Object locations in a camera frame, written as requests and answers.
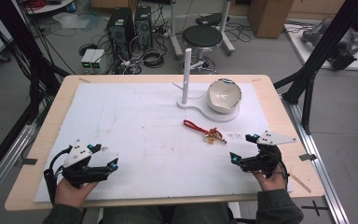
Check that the wooden table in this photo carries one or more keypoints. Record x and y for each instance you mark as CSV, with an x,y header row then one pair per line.
x,y
59,105

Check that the black round stool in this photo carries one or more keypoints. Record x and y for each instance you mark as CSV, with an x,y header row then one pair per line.
x,y
202,35

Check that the white metal stand leg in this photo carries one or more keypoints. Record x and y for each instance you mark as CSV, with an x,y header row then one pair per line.
x,y
175,37
225,31

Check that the clear plastic sheet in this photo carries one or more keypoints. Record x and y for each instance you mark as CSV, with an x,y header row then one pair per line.
x,y
74,21

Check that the person's right hand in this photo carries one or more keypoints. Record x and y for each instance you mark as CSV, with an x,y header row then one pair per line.
x,y
272,182

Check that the white power supply unit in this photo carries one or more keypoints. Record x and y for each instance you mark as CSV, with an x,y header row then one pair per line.
x,y
98,59
87,59

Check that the cardboard box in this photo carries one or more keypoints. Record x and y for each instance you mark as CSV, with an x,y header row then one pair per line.
x,y
270,17

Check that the grey tape piece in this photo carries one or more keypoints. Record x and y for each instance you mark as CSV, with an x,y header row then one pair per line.
x,y
307,157
29,161

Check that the aluminium rail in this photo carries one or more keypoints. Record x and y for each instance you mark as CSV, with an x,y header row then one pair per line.
x,y
320,168
6,158

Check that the grey machine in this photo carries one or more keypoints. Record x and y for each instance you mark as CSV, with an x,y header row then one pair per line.
x,y
345,49

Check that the white ceramic bowl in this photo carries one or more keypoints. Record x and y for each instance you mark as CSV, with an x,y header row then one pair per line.
x,y
223,95

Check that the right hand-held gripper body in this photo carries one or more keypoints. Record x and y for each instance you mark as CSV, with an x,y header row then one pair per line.
x,y
265,158

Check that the white floor platform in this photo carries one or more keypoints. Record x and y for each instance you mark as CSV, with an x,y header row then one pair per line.
x,y
304,53

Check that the white stand with post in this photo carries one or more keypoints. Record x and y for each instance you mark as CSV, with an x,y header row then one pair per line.
x,y
186,77

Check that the black computer tower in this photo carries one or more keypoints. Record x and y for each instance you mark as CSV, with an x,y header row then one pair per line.
x,y
120,29
143,26

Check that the person's left hand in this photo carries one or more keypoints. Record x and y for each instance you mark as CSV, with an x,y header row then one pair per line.
x,y
70,194

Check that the flat black case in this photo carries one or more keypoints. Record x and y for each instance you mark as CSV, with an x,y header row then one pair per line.
x,y
211,19

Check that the person's legs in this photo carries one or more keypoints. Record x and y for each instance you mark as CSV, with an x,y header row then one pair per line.
x,y
155,215

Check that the thin wooden stick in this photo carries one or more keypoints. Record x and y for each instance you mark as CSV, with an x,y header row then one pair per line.
x,y
301,183

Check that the round white table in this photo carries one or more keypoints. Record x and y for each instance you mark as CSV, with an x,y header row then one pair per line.
x,y
52,6

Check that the white foam board mat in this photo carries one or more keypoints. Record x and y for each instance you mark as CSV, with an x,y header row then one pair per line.
x,y
136,140

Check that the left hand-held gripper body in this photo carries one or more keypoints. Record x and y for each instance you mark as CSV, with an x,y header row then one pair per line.
x,y
74,174

